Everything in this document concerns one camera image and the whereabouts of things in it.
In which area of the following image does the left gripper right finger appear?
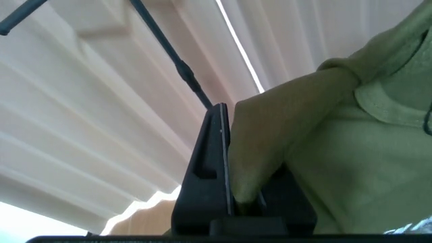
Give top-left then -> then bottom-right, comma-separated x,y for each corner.
235,163 -> 319,236

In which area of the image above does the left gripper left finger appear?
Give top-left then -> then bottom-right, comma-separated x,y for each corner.
170,102 -> 236,236

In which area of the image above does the green long-sleeved shirt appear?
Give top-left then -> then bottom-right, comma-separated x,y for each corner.
227,0 -> 432,236

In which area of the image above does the black clothes rack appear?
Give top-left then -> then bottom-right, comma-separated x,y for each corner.
0,0 -> 214,111

